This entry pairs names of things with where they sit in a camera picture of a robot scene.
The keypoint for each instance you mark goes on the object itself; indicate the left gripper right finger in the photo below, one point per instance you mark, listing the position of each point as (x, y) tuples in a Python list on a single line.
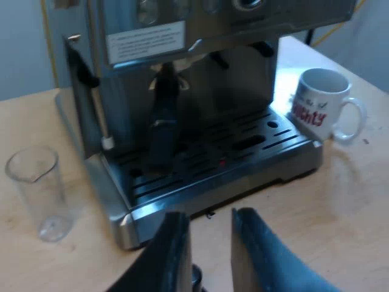
[(258, 261)]

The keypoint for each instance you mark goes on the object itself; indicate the steel espresso machine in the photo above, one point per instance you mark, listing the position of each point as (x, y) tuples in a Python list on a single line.
[(267, 158)]

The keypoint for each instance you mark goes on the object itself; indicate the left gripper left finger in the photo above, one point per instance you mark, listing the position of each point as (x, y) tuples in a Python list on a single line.
[(170, 258)]

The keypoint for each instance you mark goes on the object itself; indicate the clear measuring glass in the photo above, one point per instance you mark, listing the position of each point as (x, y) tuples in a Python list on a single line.
[(39, 194)]

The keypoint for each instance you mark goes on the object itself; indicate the white mug with red and black print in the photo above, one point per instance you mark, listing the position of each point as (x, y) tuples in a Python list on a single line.
[(316, 106)]

